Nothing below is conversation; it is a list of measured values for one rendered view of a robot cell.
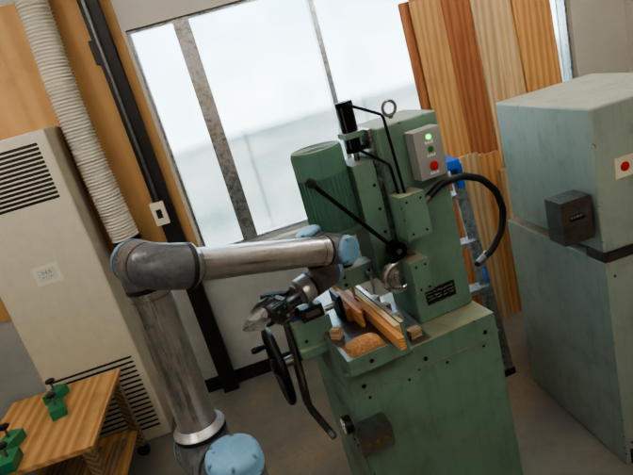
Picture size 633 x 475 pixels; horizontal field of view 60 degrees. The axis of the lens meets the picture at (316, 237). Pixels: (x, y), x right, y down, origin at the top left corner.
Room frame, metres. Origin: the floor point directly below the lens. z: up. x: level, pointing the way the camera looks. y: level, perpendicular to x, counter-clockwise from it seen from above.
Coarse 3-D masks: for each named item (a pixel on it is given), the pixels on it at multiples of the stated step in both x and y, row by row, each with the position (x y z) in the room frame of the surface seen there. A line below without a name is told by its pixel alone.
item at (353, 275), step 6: (360, 258) 1.84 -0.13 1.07; (366, 258) 1.82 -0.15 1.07; (354, 264) 1.80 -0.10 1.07; (360, 264) 1.78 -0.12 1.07; (366, 264) 1.78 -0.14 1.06; (372, 264) 1.79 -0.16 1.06; (348, 270) 1.76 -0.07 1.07; (354, 270) 1.77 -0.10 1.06; (360, 270) 1.77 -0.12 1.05; (372, 270) 1.78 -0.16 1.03; (348, 276) 1.76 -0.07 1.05; (354, 276) 1.77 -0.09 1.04; (360, 276) 1.77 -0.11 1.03; (366, 276) 1.78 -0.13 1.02; (372, 276) 1.78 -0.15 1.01; (342, 282) 1.76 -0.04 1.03; (348, 282) 1.76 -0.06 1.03; (354, 282) 1.77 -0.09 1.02; (360, 282) 1.77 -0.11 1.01; (342, 288) 1.76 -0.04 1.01; (348, 288) 1.76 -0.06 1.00
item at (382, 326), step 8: (336, 288) 1.98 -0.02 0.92; (360, 304) 1.74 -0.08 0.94; (368, 312) 1.67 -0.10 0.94; (368, 320) 1.68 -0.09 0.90; (376, 320) 1.60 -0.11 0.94; (384, 320) 1.58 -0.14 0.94; (384, 328) 1.54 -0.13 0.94; (392, 328) 1.52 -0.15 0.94; (392, 336) 1.49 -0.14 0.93; (400, 336) 1.46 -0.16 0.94; (400, 344) 1.45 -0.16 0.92
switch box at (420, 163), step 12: (408, 132) 1.74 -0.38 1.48; (420, 132) 1.71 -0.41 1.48; (432, 132) 1.71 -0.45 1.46; (408, 144) 1.74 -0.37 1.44; (420, 144) 1.70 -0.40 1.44; (432, 144) 1.71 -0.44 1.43; (420, 156) 1.70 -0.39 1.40; (432, 156) 1.71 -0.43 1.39; (444, 156) 1.72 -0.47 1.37; (420, 168) 1.70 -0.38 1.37; (444, 168) 1.72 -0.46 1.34; (420, 180) 1.71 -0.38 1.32
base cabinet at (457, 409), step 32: (480, 352) 1.67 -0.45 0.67; (416, 384) 1.60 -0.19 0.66; (448, 384) 1.63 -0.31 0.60; (480, 384) 1.66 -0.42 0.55; (352, 416) 1.61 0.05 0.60; (416, 416) 1.60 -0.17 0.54; (448, 416) 1.62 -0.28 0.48; (480, 416) 1.65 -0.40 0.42; (352, 448) 1.76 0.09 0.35; (416, 448) 1.59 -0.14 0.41; (448, 448) 1.62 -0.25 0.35; (480, 448) 1.65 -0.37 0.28; (512, 448) 1.68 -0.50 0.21
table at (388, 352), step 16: (336, 320) 1.75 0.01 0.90; (352, 336) 1.61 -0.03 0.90; (384, 336) 1.55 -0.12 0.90; (304, 352) 1.65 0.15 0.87; (320, 352) 1.66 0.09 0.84; (336, 352) 1.58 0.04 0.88; (368, 352) 1.49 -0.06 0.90; (384, 352) 1.50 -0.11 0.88; (400, 352) 1.51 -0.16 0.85; (352, 368) 1.47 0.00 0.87; (368, 368) 1.48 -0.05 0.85
